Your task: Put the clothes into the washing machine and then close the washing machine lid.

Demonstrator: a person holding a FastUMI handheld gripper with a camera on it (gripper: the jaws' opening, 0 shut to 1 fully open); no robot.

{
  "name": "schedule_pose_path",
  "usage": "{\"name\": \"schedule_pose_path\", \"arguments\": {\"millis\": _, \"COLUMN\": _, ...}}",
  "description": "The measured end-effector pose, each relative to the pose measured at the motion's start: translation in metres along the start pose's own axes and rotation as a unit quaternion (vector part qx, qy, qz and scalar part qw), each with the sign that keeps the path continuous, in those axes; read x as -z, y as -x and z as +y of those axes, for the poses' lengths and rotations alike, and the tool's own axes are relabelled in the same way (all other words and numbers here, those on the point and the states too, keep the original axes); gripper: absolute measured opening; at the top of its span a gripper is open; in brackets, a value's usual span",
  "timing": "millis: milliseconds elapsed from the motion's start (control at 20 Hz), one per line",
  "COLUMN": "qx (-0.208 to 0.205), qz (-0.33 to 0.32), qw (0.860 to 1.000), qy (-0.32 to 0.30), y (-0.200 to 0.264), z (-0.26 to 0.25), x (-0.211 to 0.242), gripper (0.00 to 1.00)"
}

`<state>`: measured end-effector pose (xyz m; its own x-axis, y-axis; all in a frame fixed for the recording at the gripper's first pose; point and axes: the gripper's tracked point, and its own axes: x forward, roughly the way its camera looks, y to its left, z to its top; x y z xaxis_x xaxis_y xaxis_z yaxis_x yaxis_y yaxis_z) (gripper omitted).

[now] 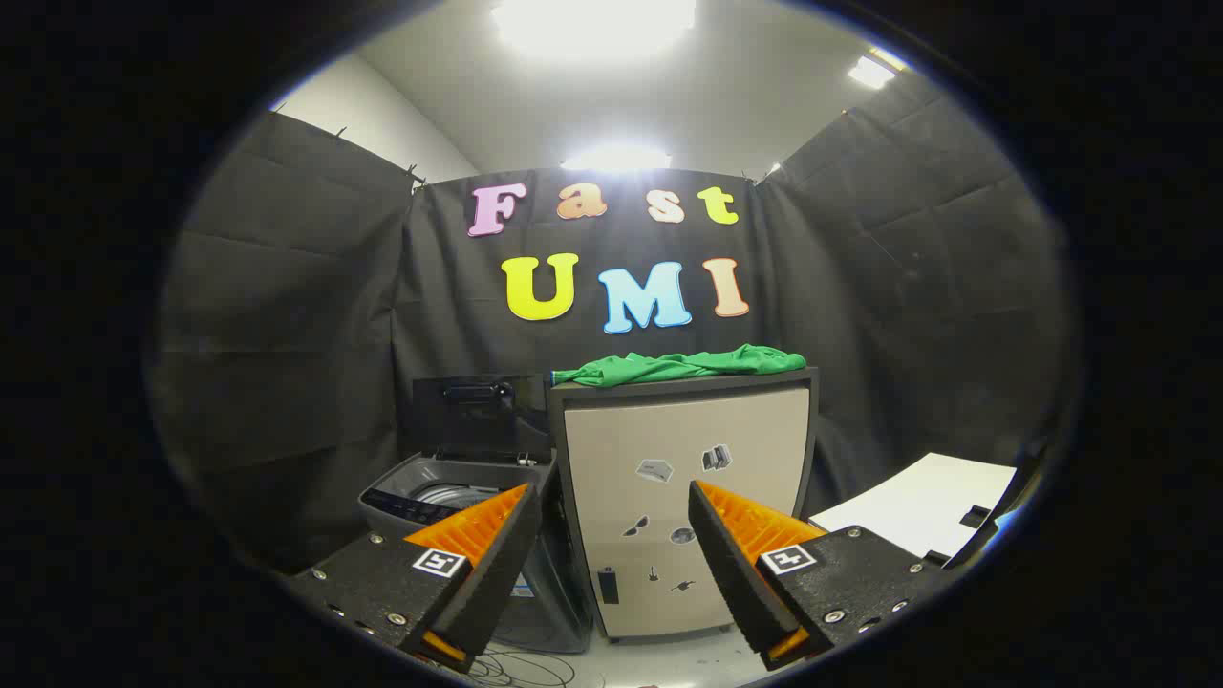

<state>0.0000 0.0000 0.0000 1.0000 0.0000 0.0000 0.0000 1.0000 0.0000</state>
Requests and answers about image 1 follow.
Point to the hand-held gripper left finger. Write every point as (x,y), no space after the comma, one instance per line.
(497,573)

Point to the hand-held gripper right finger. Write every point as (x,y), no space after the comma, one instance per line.
(731,573)

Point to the grey washing machine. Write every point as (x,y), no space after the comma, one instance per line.
(545,592)

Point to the green polo shirt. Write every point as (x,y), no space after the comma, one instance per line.
(688,366)

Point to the beige cabinet with dark top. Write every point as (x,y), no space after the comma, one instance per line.
(621,430)

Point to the white flat board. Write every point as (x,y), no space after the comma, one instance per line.
(917,502)

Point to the black backdrop cloth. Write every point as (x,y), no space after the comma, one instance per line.
(287,334)

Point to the long ceiling light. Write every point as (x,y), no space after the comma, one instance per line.
(616,159)

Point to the small ceiling light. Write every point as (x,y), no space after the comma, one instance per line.
(871,72)

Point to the large ceiling light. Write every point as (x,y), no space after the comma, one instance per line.
(592,24)

